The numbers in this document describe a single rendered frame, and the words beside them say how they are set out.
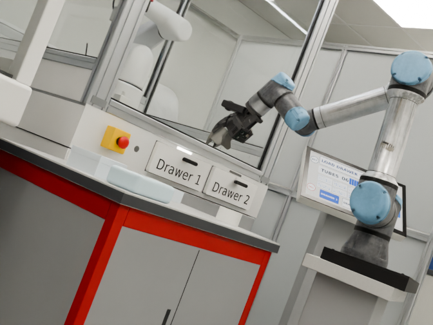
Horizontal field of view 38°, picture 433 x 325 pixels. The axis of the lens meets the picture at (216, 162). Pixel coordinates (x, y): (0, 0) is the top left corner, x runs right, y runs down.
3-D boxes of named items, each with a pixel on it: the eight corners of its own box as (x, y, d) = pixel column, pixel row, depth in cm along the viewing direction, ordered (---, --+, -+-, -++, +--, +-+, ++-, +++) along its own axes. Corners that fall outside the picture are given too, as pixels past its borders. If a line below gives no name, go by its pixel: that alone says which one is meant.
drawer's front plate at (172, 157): (201, 192, 238) (211, 164, 239) (147, 171, 217) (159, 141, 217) (198, 191, 239) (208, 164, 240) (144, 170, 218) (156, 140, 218)
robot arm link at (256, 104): (253, 88, 212) (267, 97, 218) (243, 97, 213) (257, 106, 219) (262, 104, 208) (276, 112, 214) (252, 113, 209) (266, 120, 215)
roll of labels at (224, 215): (240, 227, 186) (245, 215, 186) (232, 226, 179) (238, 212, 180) (220, 220, 189) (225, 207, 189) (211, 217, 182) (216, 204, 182)
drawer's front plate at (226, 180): (249, 210, 261) (258, 186, 262) (205, 193, 240) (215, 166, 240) (245, 209, 263) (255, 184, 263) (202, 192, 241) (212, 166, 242)
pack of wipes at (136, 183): (141, 193, 157) (147, 176, 157) (170, 205, 152) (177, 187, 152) (103, 180, 144) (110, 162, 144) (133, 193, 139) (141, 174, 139)
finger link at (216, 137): (206, 150, 216) (227, 134, 213) (200, 138, 219) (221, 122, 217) (211, 154, 218) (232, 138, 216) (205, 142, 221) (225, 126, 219)
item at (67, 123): (256, 218, 269) (268, 186, 270) (69, 147, 193) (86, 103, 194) (121, 165, 333) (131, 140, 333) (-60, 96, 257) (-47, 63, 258)
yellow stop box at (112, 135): (125, 155, 203) (133, 135, 204) (108, 149, 198) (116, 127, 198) (115, 151, 207) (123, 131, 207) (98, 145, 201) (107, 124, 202)
